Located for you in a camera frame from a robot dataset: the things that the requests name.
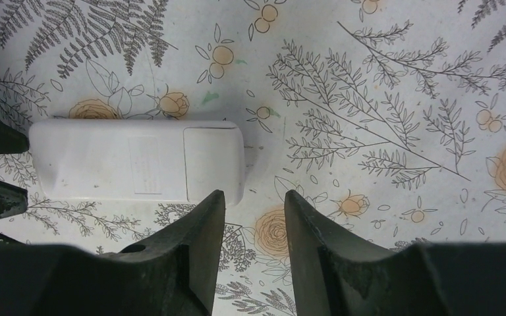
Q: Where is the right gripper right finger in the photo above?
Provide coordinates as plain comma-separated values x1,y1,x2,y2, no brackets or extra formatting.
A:
285,190,506,315

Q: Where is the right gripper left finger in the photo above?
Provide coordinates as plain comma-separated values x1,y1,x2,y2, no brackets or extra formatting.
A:
0,190,225,315

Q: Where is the floral patterned table mat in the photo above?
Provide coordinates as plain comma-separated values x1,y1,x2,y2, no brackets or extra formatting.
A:
0,1,506,315

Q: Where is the white remote battery cover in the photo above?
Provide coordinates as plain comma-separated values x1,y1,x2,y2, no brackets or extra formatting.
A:
183,121,245,206

